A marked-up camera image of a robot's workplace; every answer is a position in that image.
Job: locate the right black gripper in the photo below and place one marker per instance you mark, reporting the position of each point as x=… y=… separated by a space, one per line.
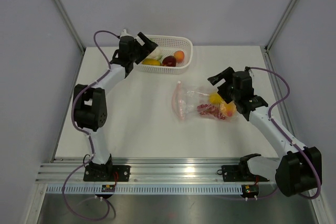
x=227 y=74

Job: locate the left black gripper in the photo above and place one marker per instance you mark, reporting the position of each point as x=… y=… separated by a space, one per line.
x=146 y=49

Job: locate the yellow green fake mango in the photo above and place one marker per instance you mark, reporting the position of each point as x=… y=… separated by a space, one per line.
x=151 y=62

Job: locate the dark purple fake fruit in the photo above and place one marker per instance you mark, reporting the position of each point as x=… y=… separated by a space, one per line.
x=169 y=61

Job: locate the orange red fake peach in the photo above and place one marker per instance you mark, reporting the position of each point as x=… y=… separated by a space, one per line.
x=179 y=56

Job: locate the clear zip top bag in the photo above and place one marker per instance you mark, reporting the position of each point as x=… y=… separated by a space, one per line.
x=186 y=99

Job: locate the white fake cauliflower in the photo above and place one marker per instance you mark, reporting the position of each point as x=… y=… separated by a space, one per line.
x=156 y=54

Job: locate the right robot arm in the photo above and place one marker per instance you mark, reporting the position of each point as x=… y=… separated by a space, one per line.
x=300 y=168

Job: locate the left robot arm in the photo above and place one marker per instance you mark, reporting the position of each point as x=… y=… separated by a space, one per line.
x=89 y=111

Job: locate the yellow fake fruit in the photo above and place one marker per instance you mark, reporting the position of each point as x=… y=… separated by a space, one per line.
x=215 y=99

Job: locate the orange yellow fake peach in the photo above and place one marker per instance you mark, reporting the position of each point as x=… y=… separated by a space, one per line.
x=228 y=109

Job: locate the red fake fruit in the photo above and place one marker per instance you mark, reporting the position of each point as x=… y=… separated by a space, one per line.
x=211 y=111

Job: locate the white perforated plastic basket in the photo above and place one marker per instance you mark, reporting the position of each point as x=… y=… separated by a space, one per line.
x=168 y=45

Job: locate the right small circuit board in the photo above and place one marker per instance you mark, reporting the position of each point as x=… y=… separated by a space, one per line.
x=250 y=190

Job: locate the small circuit board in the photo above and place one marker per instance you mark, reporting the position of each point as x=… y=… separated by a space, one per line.
x=250 y=190
x=108 y=188

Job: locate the left small circuit board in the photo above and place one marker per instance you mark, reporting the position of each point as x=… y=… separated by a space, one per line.
x=108 y=188

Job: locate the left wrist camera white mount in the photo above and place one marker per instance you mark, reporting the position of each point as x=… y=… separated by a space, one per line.
x=123 y=33

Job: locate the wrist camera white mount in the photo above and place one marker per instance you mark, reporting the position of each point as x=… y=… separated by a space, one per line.
x=249 y=71
x=123 y=33

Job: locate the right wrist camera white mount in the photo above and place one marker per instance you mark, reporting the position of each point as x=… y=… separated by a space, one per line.
x=249 y=71

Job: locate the left aluminium frame post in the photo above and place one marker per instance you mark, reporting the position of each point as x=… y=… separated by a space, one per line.
x=69 y=25

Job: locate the aluminium frame post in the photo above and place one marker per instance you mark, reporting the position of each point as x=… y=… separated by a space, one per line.
x=69 y=25
x=283 y=20

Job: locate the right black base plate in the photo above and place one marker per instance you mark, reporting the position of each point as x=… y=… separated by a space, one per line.
x=236 y=173

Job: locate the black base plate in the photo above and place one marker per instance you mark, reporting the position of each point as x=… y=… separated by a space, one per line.
x=101 y=173
x=236 y=173

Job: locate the aluminium mounting rail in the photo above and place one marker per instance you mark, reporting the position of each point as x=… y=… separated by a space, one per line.
x=146 y=170

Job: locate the right aluminium frame post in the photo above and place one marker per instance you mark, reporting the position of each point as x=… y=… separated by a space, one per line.
x=283 y=20

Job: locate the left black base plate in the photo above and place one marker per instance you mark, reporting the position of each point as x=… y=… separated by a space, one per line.
x=101 y=173

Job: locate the white slotted cable duct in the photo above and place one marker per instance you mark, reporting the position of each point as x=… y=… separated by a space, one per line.
x=123 y=189

